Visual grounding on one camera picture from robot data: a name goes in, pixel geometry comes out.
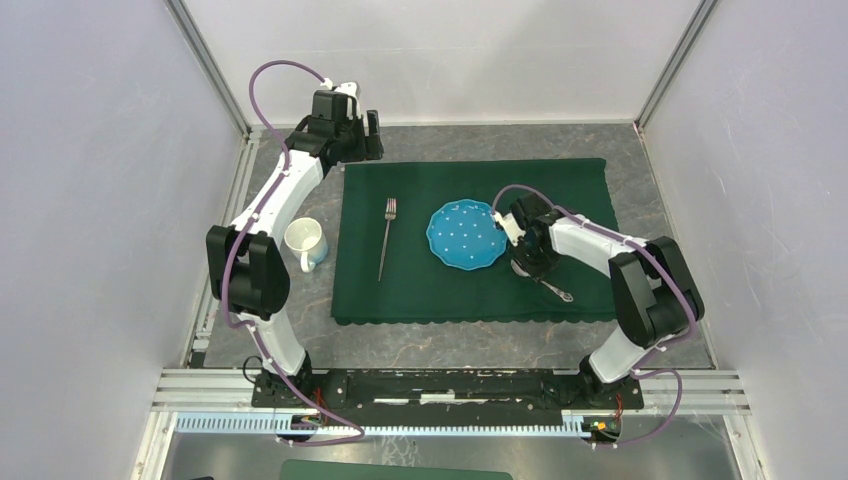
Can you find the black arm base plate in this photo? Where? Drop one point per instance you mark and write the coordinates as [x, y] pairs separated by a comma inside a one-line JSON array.
[[446, 398]]

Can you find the blue polka dot plate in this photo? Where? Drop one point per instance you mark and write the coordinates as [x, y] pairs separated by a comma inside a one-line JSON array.
[[462, 234]]

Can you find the blue slotted cable duct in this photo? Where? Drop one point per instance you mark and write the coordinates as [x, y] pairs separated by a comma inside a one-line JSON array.
[[282, 424]]

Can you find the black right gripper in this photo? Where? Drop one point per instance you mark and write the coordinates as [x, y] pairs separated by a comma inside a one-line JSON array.
[[536, 271]]

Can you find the silver spoon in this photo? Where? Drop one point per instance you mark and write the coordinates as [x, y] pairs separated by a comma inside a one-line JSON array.
[[561, 294]]

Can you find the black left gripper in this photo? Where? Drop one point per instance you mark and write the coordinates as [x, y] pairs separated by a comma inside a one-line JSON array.
[[369, 148]]

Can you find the white blue mug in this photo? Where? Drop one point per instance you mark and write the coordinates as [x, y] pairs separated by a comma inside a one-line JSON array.
[[305, 238]]

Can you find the green mat at bottom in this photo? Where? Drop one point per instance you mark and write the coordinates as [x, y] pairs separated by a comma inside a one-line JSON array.
[[294, 469]]

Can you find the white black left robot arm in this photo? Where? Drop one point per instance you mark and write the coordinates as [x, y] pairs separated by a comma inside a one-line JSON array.
[[248, 276]]

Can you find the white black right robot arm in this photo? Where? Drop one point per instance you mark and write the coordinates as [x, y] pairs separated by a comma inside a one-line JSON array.
[[655, 298]]

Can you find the dark green cloth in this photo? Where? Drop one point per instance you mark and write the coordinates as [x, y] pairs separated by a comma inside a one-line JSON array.
[[417, 243]]

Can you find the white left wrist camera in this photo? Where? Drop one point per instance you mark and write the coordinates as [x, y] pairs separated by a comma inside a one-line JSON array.
[[351, 90]]

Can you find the silver fork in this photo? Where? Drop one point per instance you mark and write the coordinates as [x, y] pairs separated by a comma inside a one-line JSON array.
[[390, 216]]

